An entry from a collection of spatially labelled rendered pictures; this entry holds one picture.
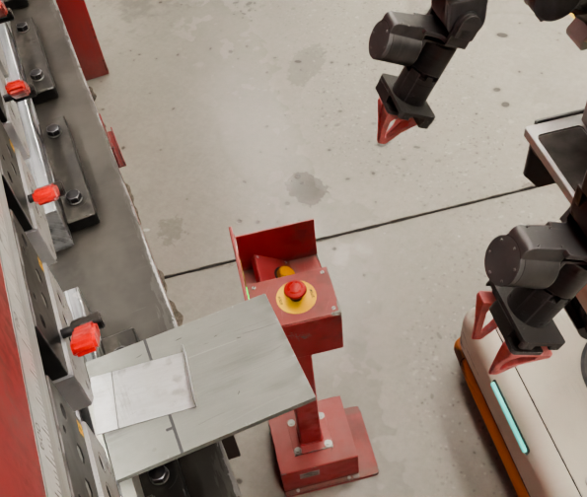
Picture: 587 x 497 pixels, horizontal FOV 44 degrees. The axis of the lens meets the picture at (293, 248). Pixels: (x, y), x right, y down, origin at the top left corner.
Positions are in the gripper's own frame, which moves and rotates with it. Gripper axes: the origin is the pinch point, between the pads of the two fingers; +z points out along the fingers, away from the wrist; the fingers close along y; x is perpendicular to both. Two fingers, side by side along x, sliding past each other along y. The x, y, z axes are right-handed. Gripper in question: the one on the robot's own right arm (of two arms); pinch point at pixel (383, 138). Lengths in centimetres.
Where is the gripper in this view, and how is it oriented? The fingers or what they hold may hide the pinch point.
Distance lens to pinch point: 123.8
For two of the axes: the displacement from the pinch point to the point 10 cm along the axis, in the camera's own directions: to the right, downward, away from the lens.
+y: 2.4, 7.4, -6.3
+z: -3.6, 6.7, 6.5
